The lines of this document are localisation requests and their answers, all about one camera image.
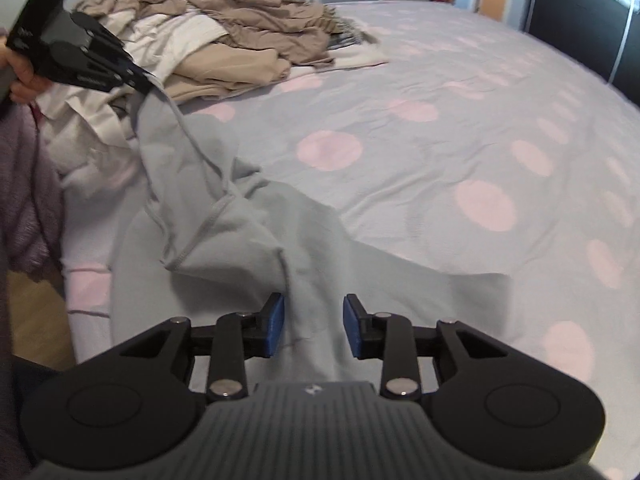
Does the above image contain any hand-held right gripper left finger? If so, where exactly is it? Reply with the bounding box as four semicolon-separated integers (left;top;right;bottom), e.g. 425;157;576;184
119;292;286;403

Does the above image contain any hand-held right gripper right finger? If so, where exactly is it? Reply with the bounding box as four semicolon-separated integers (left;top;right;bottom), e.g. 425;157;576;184
342;294;506;403

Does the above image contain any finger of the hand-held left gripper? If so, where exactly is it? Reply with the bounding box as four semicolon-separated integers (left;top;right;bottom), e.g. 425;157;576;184
34;43;127;94
74;11;153;95

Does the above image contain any grey garment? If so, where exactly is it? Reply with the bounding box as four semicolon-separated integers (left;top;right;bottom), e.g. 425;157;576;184
110;77;511;396

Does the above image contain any person's left hand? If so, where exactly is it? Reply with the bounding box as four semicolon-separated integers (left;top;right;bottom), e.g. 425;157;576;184
4;42;54;104

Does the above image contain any white crumpled garment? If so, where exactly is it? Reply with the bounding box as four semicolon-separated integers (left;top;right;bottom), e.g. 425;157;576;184
37;81;147;202
105;10;230;81

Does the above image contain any taupe crumpled garment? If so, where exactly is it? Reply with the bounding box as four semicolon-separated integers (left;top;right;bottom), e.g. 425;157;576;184
75;0;341;68

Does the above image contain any purple knit sweater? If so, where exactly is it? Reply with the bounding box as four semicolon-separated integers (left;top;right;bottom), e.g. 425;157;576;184
0;104;67;282

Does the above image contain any grey pink-dotted bedspread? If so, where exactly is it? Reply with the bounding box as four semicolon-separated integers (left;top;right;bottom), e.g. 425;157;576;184
60;0;640;480

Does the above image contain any cream fringed scarf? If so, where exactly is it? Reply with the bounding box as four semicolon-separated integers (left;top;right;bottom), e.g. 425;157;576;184
290;2;391;81

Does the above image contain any black wardrobe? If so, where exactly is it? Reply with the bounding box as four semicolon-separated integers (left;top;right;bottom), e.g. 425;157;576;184
524;0;640;107

